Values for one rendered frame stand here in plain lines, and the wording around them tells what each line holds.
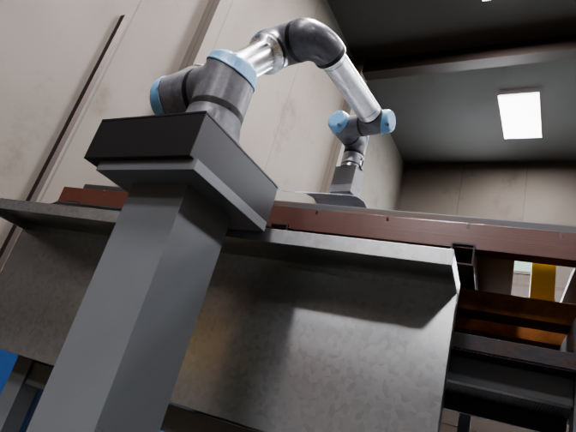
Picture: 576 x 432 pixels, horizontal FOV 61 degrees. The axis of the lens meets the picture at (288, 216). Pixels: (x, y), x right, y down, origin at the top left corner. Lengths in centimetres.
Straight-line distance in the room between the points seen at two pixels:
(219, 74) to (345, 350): 62
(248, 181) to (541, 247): 61
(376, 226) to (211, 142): 49
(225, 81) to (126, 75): 350
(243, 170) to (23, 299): 88
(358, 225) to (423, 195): 953
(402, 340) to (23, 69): 339
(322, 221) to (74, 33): 330
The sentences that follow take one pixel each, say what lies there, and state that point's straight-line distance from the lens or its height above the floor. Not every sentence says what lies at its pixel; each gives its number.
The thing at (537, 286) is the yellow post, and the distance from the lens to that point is 128.
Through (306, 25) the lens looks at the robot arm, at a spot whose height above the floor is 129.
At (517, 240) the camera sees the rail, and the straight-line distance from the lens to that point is 114.
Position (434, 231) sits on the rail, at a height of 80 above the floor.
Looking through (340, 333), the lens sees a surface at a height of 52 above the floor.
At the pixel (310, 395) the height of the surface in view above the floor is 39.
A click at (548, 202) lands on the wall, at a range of 1029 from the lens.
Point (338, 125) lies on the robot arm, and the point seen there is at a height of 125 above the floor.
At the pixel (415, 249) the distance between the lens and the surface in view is 92.
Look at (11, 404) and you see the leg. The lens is 165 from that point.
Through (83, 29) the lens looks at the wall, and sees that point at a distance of 431.
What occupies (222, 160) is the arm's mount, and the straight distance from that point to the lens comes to 89.
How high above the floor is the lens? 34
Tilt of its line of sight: 21 degrees up
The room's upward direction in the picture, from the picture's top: 16 degrees clockwise
